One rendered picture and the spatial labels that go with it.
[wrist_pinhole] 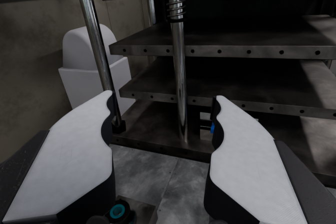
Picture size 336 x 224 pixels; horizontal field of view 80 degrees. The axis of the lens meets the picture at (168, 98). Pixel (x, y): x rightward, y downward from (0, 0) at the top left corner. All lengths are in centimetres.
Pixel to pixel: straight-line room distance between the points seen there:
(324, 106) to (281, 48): 31
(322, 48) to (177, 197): 76
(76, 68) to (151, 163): 166
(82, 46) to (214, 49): 159
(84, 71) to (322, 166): 206
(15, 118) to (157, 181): 206
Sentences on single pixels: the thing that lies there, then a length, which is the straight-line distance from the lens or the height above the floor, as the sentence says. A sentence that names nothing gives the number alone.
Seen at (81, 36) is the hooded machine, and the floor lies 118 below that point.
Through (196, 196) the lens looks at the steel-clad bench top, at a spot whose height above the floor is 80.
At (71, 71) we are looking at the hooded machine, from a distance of 245.
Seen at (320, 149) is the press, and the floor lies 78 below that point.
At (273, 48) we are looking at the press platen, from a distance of 89.
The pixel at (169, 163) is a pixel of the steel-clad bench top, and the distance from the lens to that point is 99.
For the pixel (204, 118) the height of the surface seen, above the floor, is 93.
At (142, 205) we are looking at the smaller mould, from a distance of 79.
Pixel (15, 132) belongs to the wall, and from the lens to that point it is 276.
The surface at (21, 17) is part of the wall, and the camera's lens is 270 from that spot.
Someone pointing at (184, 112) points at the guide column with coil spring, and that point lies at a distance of 101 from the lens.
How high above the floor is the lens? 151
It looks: 28 degrees down
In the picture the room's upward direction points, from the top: 6 degrees counter-clockwise
